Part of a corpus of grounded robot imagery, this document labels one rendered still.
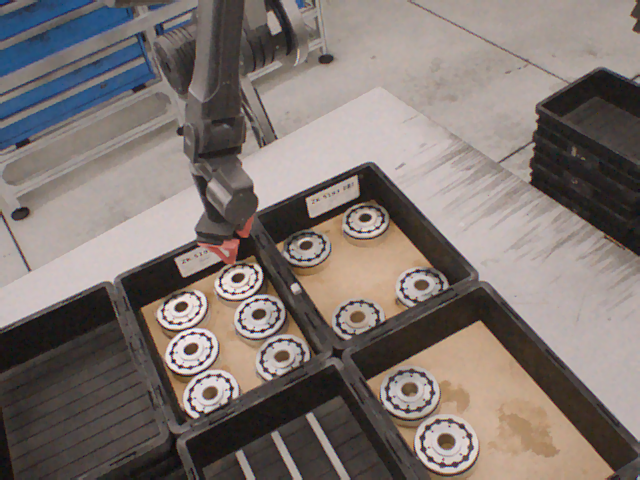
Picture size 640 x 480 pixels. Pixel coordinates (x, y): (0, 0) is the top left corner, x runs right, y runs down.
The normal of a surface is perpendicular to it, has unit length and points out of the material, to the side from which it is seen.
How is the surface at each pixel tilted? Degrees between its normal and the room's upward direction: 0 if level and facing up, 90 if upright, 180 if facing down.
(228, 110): 92
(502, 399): 0
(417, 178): 0
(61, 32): 90
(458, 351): 0
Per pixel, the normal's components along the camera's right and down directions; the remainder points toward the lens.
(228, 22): 0.55, 0.58
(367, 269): -0.14, -0.68
